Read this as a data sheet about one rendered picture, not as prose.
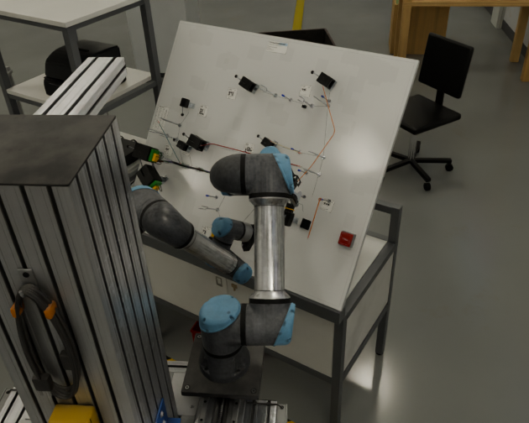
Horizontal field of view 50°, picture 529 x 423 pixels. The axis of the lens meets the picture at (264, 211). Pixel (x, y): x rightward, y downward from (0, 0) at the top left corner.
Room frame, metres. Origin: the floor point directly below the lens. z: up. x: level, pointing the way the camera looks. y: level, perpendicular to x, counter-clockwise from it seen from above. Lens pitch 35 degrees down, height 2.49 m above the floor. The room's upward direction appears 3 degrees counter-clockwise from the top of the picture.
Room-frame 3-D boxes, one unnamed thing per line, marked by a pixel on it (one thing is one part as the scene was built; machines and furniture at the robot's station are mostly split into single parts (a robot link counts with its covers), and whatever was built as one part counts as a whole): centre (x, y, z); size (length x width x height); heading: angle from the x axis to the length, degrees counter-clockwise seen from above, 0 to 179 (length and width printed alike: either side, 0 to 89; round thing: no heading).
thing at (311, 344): (1.79, -0.04, 0.60); 0.55 x 0.03 x 0.39; 56
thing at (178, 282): (2.10, 0.41, 0.60); 0.55 x 0.02 x 0.39; 56
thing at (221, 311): (1.11, 0.13, 1.33); 0.13 x 0.12 x 0.14; 86
